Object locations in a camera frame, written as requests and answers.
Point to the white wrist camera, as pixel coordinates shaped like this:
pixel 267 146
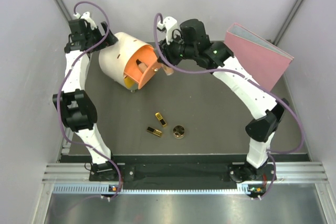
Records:
pixel 85 16
pixel 168 26

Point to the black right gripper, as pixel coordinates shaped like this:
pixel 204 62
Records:
pixel 165 52

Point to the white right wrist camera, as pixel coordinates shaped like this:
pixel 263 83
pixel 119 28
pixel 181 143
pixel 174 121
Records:
pixel 168 26

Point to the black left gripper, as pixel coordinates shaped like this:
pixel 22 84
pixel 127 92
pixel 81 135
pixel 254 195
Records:
pixel 110 40

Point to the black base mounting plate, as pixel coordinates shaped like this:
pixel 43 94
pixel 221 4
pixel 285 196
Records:
pixel 171 174

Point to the cream round drawer organizer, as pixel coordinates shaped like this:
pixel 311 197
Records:
pixel 113 59

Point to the pink ring binder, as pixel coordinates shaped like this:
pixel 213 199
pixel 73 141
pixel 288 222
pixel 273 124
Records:
pixel 260 58

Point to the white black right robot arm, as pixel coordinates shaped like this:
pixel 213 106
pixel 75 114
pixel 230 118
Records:
pixel 189 41

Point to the gold lipstick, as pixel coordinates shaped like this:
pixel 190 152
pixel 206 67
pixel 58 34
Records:
pixel 154 131
pixel 161 120

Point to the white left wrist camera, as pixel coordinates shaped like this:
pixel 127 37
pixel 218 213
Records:
pixel 85 16

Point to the aluminium frame rail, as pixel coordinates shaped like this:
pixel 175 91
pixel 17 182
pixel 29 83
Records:
pixel 287 172

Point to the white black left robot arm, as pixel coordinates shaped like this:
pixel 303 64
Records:
pixel 76 111

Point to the orange top drawer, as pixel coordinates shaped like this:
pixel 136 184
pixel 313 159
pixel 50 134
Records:
pixel 146 55

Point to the round gold compact jar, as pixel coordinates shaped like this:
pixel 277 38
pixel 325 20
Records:
pixel 179 131

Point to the beige concealer tube silver cap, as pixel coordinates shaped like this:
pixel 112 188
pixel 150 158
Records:
pixel 168 71

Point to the yellow drawer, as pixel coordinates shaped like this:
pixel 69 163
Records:
pixel 130 84

